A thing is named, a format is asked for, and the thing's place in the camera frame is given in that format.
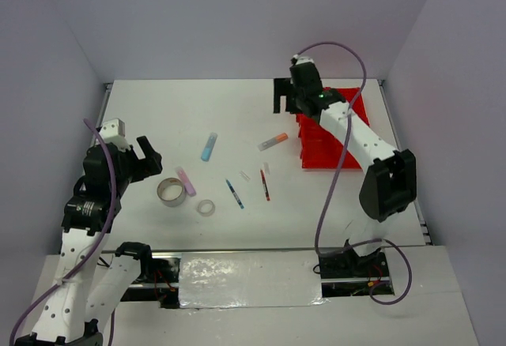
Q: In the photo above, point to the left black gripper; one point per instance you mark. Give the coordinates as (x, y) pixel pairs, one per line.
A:
(150, 165)

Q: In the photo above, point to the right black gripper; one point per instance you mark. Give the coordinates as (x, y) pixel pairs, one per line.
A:
(281, 87)

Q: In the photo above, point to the blue pen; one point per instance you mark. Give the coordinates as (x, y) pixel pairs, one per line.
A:
(234, 194)

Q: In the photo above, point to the red pen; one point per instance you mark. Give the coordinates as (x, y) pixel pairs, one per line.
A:
(264, 185)

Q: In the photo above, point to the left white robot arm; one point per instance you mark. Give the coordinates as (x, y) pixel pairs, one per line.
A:
(74, 311)

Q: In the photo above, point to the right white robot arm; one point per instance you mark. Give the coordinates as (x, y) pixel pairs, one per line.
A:
(390, 177)

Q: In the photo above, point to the large grey tape roll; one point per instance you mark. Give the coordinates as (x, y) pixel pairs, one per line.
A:
(171, 192)

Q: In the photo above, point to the orange grey highlighter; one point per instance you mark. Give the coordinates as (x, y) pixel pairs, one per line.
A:
(272, 141)

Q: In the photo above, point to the pink purple highlighter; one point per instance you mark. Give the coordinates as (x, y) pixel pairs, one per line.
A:
(182, 175)

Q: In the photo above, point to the red compartment bin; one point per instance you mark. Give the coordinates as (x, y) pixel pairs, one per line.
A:
(319, 148)

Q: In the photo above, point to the blue highlighter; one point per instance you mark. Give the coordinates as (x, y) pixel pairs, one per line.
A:
(208, 149)

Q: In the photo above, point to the small clear tape roll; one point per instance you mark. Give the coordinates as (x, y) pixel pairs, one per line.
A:
(206, 207)

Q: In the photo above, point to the silver foil panel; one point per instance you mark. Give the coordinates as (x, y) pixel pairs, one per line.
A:
(249, 280)

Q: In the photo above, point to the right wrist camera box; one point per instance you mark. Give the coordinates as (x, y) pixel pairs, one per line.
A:
(300, 59)

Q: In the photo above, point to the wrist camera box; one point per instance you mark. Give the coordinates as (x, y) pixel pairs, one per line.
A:
(113, 131)
(300, 59)

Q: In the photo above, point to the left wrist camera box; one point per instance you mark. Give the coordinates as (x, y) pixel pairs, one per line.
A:
(113, 131)

